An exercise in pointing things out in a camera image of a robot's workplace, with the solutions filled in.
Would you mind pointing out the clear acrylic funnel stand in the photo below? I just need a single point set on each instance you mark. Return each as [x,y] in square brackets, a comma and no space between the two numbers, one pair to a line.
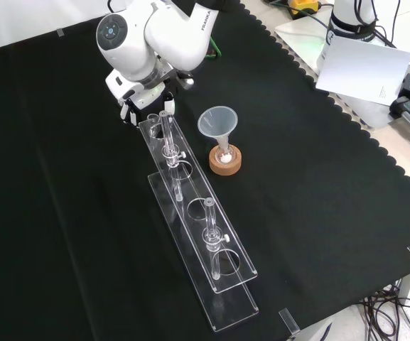
[204,227]

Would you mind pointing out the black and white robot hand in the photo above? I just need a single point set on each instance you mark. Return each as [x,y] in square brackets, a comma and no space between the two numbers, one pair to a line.
[144,103]

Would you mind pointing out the black bench cloth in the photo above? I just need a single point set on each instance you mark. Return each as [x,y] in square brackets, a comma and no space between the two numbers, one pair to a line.
[66,213]

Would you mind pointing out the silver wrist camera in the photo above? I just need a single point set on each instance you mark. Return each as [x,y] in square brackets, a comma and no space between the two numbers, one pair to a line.
[187,82]

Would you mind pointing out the translucent plastic funnel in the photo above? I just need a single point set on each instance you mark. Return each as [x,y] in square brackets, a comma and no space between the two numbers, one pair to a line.
[216,122]

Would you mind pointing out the white paper card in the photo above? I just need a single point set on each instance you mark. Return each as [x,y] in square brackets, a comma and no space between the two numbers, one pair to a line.
[361,71]

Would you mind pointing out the yellow stop button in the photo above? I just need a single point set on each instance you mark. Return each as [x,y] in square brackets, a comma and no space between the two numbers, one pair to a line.
[306,5]

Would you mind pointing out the small round-bottom glass flask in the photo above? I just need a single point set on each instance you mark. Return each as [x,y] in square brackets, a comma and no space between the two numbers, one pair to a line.
[225,156]

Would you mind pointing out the clear glass weighing funnel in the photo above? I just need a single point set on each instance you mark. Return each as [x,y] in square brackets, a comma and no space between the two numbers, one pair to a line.
[152,118]

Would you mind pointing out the clear tape piece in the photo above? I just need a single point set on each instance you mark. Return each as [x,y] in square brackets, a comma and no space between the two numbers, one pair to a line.
[60,32]

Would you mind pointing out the pale board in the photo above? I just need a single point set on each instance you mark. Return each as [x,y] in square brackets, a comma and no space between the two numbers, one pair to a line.
[364,110]

